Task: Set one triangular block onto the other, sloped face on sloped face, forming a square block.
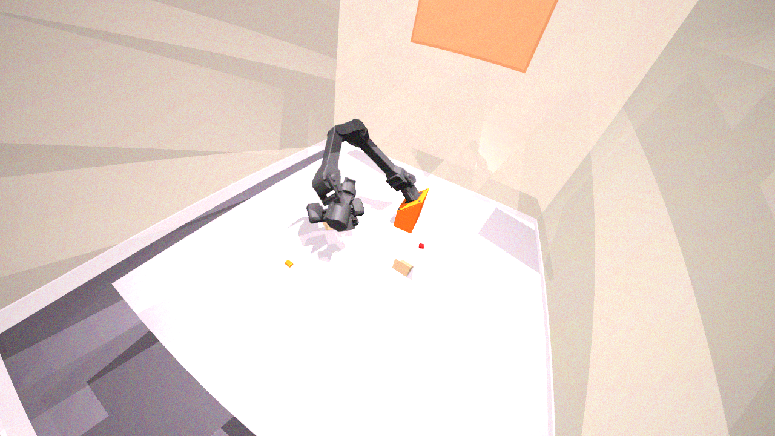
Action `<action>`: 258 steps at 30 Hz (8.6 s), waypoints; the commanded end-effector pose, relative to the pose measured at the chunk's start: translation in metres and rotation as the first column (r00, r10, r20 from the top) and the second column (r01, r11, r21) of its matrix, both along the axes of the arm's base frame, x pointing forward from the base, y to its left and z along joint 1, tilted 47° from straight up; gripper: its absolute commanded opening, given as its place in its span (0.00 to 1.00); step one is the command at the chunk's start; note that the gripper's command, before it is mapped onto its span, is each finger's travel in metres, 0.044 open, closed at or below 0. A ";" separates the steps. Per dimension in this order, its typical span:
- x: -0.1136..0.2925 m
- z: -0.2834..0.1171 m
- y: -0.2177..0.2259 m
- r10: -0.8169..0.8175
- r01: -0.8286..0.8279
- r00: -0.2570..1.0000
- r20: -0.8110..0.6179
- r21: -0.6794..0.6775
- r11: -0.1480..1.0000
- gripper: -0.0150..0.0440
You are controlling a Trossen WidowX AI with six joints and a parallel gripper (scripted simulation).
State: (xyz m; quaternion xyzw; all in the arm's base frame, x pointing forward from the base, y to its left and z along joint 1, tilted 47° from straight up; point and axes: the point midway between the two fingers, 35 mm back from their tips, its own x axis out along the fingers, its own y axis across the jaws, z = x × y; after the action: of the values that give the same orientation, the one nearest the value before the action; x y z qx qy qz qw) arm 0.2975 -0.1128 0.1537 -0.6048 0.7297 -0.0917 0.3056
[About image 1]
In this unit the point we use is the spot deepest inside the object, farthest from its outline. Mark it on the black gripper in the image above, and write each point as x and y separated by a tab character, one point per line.
316	211

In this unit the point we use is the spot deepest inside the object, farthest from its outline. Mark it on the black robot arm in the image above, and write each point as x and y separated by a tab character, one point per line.
328	176

